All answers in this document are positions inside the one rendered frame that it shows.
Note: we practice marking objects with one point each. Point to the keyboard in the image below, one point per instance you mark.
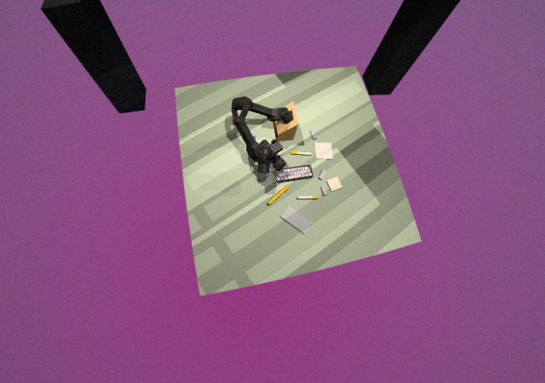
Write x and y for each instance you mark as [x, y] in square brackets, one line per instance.
[294, 173]

